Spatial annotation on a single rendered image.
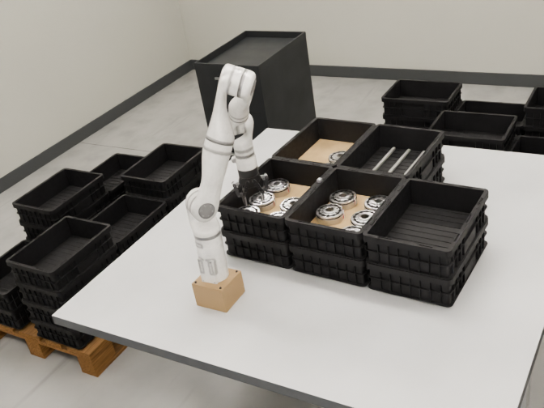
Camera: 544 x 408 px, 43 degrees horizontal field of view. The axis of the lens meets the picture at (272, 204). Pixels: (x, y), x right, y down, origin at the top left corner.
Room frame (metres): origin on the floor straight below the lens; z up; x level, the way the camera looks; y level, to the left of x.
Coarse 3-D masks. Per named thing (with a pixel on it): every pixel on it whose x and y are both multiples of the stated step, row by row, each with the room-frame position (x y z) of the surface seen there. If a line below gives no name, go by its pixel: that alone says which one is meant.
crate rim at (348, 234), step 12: (336, 168) 2.36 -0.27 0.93; (348, 168) 2.34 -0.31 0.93; (324, 180) 2.28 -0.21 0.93; (312, 192) 2.21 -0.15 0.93; (300, 204) 2.14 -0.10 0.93; (384, 204) 2.04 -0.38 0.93; (288, 216) 2.07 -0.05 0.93; (372, 216) 1.98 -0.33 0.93; (300, 228) 2.02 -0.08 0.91; (312, 228) 1.99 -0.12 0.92; (324, 228) 1.96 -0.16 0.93; (336, 228) 1.94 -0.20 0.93
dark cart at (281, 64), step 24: (240, 48) 4.30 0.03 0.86; (264, 48) 4.22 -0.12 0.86; (288, 48) 4.09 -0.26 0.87; (216, 72) 3.95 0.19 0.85; (264, 72) 3.83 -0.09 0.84; (288, 72) 4.05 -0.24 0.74; (264, 96) 3.80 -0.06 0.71; (288, 96) 4.02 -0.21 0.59; (312, 96) 4.27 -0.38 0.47; (264, 120) 3.80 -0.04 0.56; (288, 120) 3.99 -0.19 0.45
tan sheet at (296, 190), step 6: (294, 186) 2.46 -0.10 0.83; (300, 186) 2.45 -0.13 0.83; (306, 186) 2.44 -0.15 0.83; (294, 192) 2.41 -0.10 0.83; (300, 192) 2.40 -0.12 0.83; (276, 198) 2.38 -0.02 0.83; (282, 198) 2.38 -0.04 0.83; (276, 204) 2.34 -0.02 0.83; (270, 210) 2.30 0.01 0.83; (276, 210) 2.29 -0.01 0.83
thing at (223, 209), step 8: (280, 160) 2.51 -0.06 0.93; (288, 160) 2.49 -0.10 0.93; (328, 168) 2.38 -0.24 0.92; (232, 192) 2.31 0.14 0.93; (224, 200) 2.27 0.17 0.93; (224, 208) 2.21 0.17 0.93; (232, 208) 2.19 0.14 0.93; (240, 216) 2.17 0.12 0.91; (248, 216) 2.15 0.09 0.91; (256, 216) 2.12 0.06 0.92; (264, 216) 2.10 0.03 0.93; (272, 216) 2.09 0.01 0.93; (280, 216) 2.08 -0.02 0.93
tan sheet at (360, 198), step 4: (360, 196) 2.29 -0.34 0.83; (364, 196) 2.29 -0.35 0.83; (360, 200) 2.26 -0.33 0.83; (364, 200) 2.26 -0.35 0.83; (360, 204) 2.23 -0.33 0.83; (352, 208) 2.21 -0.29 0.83; (356, 208) 2.21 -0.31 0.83; (360, 208) 2.20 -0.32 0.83; (344, 212) 2.19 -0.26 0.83; (348, 212) 2.19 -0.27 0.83; (352, 212) 2.18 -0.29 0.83; (348, 216) 2.16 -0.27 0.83; (312, 220) 2.18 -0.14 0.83; (316, 220) 2.17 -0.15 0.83; (344, 220) 2.14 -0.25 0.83; (348, 220) 2.13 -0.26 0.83; (336, 224) 2.12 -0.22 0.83; (340, 224) 2.12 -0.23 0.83; (344, 224) 2.11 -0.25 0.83; (348, 224) 2.11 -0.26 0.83
